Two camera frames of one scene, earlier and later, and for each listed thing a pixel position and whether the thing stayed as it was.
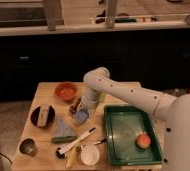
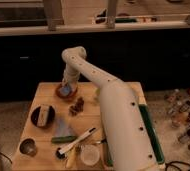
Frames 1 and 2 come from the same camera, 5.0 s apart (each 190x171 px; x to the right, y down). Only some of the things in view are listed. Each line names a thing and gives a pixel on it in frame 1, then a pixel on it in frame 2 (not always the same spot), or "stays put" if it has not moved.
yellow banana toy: (72, 158) stays put
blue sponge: (80, 117) to (66, 90)
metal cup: (28, 146) stays put
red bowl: (66, 91) stays put
